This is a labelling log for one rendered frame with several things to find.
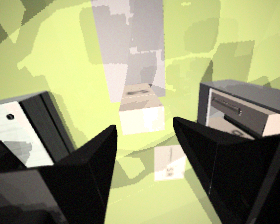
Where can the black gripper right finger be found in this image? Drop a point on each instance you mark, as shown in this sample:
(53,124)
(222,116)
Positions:
(236,173)

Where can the grey open-top bin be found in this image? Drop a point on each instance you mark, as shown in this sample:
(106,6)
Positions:
(265,97)

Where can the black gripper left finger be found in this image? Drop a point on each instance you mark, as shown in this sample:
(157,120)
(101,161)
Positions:
(74,190)

